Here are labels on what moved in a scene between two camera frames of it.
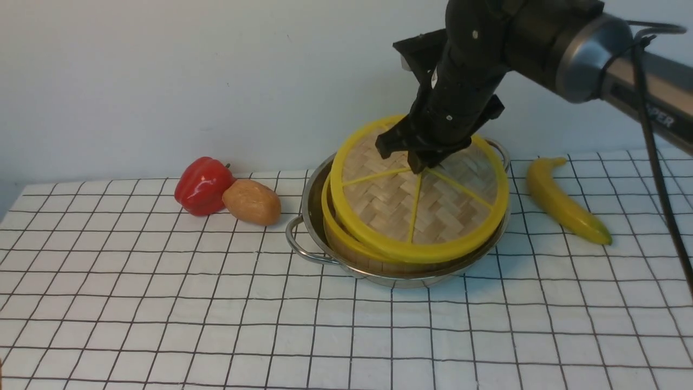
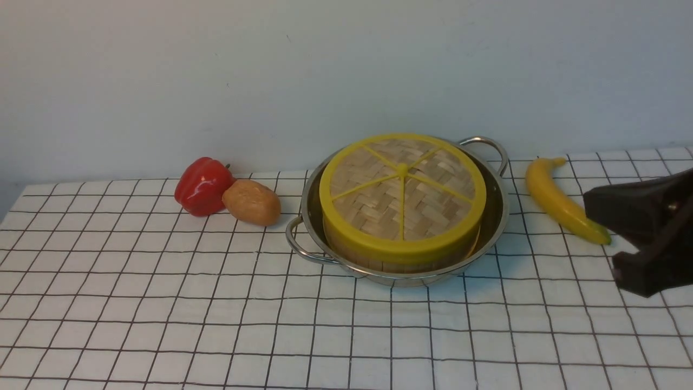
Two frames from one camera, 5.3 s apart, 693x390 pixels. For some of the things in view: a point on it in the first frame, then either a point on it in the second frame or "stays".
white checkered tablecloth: (116, 287) stays
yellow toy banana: (540, 175) stays
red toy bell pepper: (201, 185) stays
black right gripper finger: (401, 137) -> (639, 210)
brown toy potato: (253, 202) stays
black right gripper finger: (419, 159) -> (666, 264)
